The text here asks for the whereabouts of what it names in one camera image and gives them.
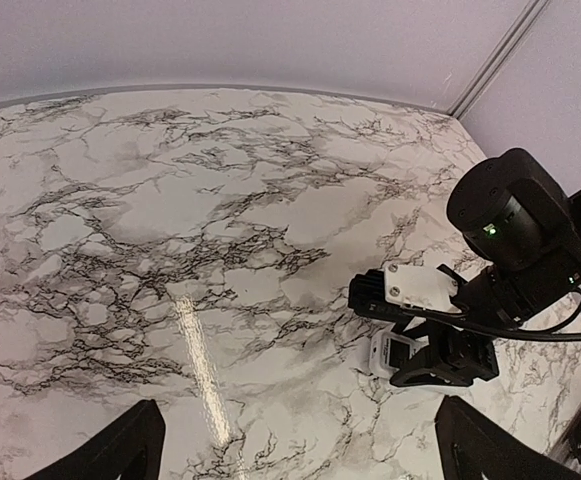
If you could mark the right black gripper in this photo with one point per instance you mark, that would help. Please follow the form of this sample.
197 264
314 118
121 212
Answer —
452 358

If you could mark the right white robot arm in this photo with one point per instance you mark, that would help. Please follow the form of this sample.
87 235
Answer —
511 212

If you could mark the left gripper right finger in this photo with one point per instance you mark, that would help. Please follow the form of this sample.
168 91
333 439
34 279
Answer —
471 446

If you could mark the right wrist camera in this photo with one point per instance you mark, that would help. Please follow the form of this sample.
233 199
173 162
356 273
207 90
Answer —
385 294

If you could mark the white remote control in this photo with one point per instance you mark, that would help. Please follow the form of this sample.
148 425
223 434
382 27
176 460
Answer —
390 351

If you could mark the right aluminium corner post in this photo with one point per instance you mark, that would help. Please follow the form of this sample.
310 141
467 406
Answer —
502 52

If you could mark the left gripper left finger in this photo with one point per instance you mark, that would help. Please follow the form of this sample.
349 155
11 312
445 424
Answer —
128 448

